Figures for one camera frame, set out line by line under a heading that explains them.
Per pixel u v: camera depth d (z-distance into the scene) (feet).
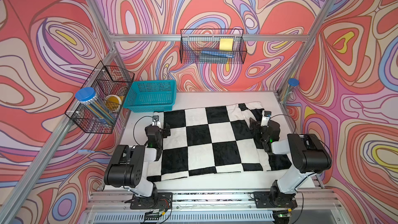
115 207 2.48
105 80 2.44
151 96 3.90
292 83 3.36
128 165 1.50
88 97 1.86
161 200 2.36
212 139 3.09
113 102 2.48
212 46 3.16
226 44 2.91
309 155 1.57
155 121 2.58
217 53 2.90
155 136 2.35
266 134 2.55
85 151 2.22
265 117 2.74
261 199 2.41
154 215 2.36
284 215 2.30
